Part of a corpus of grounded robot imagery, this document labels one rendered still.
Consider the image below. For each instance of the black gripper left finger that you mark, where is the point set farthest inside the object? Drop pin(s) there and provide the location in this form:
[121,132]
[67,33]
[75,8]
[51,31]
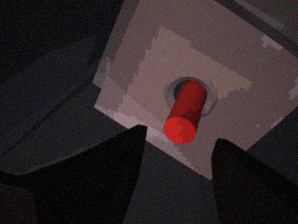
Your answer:
[93,187]

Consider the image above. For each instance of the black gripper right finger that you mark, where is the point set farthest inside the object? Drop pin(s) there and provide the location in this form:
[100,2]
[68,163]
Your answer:
[248,191]

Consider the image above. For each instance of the red peg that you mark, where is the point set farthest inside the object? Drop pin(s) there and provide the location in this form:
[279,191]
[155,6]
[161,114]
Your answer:
[182,122]

